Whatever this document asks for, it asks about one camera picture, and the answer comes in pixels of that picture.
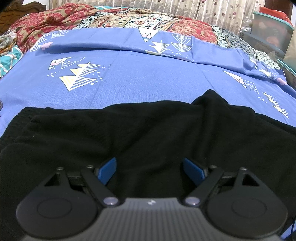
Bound dark wooden headboard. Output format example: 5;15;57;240
0;1;47;35

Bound black pants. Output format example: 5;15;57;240
0;89;296;241

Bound black cable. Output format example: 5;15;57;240
286;217;296;241

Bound teal patterned cloth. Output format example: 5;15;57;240
0;30;25;78

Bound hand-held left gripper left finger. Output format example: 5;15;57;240
44;157;120;207

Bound clear storage box teal lid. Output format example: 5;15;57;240
240;11;295;59

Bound blue printed bed sheet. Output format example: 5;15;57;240
0;27;291;149

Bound beige leaf print curtain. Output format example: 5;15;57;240
52;0;260;37

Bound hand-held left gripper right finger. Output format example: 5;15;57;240
183;158;261;208

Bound red floral patchwork bedspread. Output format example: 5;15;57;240
8;3;219;54

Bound grey patterned bedcover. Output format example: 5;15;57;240
211;24;281;70

